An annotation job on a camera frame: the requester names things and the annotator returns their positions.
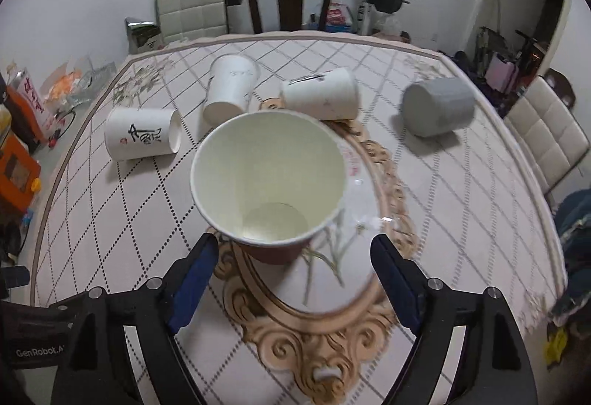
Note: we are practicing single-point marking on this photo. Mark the grey paper cup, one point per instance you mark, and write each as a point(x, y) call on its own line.
point(438, 104)

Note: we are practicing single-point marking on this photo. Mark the red and white bag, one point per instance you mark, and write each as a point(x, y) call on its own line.
point(30, 100)

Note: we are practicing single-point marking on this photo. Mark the white padded chair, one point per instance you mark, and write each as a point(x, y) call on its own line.
point(194, 12)
point(540, 132)

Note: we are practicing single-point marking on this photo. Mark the plain white paper cup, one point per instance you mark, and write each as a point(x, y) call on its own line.
point(228, 86)

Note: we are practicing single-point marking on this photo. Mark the red paper cup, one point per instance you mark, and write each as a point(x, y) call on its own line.
point(258, 165)

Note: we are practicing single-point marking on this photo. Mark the white cup with black calligraphy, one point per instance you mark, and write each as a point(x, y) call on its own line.
point(138, 132)

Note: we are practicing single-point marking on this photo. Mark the silver and black box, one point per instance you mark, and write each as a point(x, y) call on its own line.
point(141, 35)

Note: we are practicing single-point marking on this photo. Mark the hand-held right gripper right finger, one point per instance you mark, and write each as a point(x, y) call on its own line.
point(396, 278)

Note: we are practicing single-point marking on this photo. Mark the pink suitcase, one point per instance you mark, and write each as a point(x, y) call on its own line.
point(502, 70)

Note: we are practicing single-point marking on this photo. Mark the dark blue clothing pile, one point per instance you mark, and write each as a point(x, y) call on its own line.
point(575, 248)

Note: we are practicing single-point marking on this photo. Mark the crumpled clear plastic bag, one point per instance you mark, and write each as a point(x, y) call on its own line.
point(388, 25)

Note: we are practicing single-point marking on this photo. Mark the clear plastic bags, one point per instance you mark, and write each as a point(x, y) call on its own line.
point(87, 79)

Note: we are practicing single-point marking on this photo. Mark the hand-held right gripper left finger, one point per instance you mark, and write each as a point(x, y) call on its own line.
point(194, 282)

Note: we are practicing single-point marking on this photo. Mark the orange box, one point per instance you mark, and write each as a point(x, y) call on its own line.
point(14, 183)

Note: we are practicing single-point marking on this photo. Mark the yellow object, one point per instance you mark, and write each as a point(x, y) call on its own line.
point(557, 342)

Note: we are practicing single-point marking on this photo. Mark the red label plastic bag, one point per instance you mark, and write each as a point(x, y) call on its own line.
point(336, 14)

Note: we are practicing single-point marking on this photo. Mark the white paper cup dark stripe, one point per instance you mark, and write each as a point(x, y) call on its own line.
point(323, 95)

